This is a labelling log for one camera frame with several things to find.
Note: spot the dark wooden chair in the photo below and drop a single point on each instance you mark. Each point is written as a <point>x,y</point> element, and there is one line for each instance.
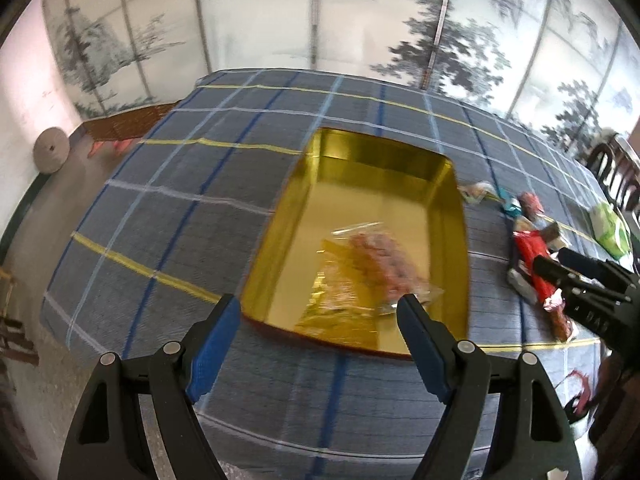
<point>612,170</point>

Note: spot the red snack packet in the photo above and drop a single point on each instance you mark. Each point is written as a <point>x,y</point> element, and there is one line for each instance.
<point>531,247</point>

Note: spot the green and white tissue pack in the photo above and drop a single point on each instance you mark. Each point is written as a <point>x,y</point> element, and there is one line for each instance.
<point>610,230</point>

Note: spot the person's right forearm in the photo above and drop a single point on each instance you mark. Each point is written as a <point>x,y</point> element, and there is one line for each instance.
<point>620,410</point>

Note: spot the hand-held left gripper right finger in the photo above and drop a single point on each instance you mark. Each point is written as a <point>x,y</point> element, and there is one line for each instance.
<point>422,350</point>

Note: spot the round stone disc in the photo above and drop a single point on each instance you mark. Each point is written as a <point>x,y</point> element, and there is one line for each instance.
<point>51,151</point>

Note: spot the clear packet of pink snacks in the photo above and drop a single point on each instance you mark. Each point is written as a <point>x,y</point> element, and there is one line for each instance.
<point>390,265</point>

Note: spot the blue and white snack box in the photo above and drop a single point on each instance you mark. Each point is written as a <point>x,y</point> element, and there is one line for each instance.
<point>520,282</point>

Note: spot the clear brown snack packet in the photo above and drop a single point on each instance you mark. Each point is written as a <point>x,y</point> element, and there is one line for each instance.
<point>550,235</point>

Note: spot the small clear snack packet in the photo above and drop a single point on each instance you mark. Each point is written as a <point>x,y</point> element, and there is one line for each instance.
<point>475,192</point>

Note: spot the light wooden chair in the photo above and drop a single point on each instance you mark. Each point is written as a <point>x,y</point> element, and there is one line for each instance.
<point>12,320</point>

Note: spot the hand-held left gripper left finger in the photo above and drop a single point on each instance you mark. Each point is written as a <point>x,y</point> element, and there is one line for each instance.
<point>215,350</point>

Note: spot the teal snack packet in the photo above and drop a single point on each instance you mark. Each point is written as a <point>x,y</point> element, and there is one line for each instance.
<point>510,206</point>

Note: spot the blue plaid tablecloth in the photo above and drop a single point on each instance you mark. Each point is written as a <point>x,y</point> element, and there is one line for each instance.
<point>190,230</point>

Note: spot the yellow snack packet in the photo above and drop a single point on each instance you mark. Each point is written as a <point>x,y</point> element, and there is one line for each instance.
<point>335,320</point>

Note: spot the red round candy packet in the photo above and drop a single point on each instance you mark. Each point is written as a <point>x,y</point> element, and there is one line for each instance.
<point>531,204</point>

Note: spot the red plastic stool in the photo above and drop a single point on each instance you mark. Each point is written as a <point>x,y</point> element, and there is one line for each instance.
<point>107,147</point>

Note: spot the low wooden bench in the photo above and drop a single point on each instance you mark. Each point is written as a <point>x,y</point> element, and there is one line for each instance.
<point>130,122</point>

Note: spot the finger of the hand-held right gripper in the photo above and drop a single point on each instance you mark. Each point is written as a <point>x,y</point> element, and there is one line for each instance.
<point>590,261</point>
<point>552,272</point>

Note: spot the gold metal tin box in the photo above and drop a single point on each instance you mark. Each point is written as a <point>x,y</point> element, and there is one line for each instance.
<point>380,200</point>

